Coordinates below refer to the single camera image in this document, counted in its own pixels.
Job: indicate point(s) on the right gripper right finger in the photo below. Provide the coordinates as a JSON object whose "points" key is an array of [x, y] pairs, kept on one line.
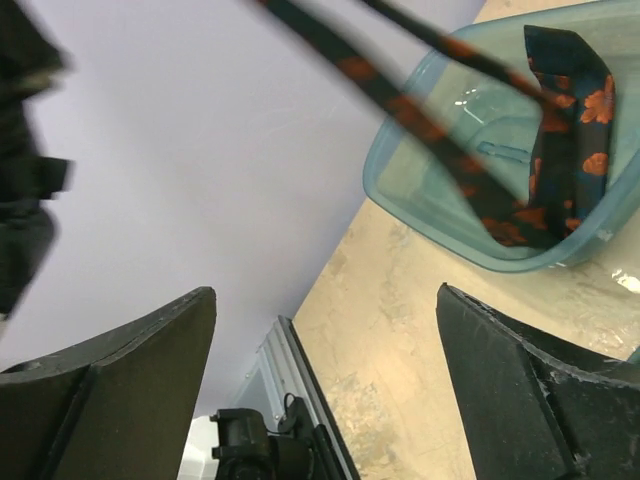
{"points": [[535, 406]]}

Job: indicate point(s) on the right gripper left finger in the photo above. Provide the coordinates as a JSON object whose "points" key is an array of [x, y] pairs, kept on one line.
{"points": [[115, 406]]}

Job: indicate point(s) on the dark orange floral tie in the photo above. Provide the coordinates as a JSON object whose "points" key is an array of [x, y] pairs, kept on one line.
{"points": [[576, 94]]}

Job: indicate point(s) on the teal transparent plastic bin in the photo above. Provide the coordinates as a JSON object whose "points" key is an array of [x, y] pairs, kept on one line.
{"points": [[499, 126]]}

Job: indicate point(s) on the aluminium frame rail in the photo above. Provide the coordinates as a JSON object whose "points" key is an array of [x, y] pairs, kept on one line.
{"points": [[283, 387]]}

